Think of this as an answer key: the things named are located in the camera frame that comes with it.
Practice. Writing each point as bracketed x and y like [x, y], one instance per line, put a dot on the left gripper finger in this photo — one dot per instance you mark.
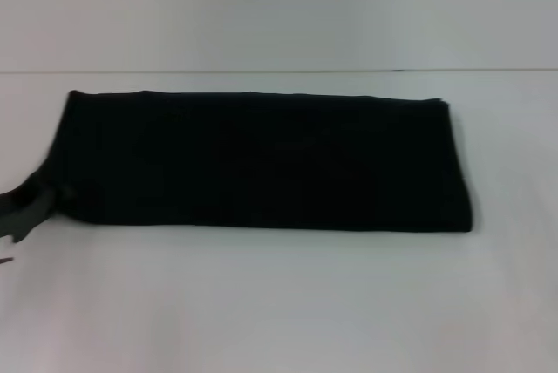
[50, 187]
[24, 218]

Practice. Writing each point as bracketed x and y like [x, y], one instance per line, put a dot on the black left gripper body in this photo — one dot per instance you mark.
[13, 193]

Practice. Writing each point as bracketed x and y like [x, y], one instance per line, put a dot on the black shirt with FREE print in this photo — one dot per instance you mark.
[261, 159]

